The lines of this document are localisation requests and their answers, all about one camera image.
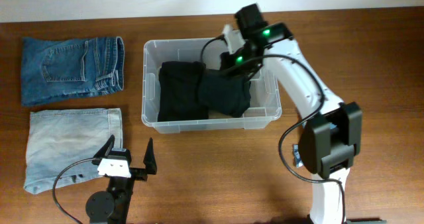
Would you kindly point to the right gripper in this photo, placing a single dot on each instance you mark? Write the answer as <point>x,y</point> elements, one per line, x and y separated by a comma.
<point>225,67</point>

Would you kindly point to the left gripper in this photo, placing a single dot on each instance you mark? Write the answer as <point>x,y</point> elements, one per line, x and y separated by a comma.
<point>140,173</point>

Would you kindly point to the small black garment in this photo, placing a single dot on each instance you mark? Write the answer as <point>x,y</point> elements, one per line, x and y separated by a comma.
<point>227,95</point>

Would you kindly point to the large black garment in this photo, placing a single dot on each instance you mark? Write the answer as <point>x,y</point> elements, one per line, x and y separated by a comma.
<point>179,82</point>

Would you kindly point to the blue shirt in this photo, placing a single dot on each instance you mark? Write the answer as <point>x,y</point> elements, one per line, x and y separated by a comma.
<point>296,157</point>

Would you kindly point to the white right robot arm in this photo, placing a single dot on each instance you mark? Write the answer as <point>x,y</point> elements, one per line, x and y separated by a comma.
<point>331,128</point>

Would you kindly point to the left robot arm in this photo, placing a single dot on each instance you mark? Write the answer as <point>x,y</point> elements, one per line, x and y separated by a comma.
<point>112,205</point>

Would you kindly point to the clear plastic storage bin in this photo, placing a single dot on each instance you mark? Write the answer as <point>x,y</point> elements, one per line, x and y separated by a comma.
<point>265,104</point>

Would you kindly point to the light blue folded jeans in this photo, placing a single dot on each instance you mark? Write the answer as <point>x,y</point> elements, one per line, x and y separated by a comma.
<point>58,138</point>

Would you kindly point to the dark blue folded jeans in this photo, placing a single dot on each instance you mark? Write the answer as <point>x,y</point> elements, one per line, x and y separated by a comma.
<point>53,71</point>

